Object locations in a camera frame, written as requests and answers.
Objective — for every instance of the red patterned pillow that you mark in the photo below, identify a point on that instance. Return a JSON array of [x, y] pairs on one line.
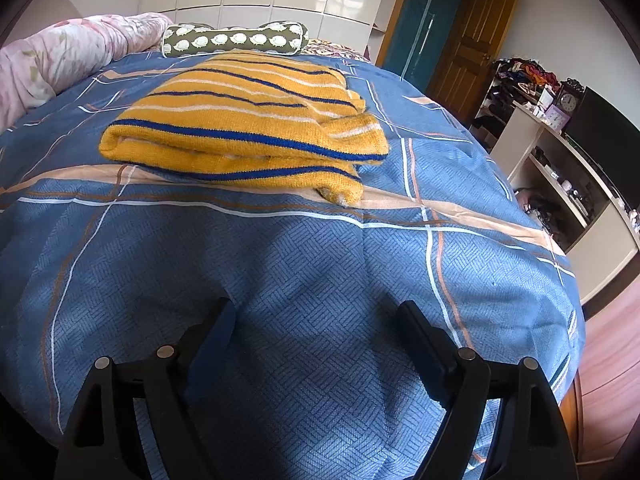
[[332, 51]]

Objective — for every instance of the yellow striped knit sweater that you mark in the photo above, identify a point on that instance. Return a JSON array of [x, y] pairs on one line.
[[250, 120]]

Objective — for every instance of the blue plaid bed sheet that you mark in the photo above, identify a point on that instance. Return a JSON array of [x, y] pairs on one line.
[[300, 270]]

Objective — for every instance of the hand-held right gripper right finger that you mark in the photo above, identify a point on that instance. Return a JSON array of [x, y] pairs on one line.
[[415, 332]]

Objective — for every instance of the pile of clothes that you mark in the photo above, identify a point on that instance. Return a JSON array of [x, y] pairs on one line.
[[525, 77]]

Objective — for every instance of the wooden door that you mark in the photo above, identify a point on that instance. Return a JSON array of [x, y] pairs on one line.
[[475, 35]]

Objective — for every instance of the white shelf cabinet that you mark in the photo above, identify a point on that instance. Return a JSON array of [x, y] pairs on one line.
[[565, 180]]

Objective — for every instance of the black television screen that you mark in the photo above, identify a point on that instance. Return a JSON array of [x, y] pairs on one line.
[[607, 130]]

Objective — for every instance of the pink floral quilt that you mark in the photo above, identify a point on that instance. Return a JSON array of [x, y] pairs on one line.
[[65, 55]]

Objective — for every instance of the olive patterned pillow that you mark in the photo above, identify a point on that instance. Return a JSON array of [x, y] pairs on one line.
[[230, 40]]

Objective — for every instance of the teal glass door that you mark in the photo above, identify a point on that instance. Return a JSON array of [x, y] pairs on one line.
[[430, 25]]

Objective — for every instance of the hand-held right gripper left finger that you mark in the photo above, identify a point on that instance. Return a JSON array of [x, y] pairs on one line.
[[220, 330]]

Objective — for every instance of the purple table clock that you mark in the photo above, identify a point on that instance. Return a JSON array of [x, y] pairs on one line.
[[565, 105]]

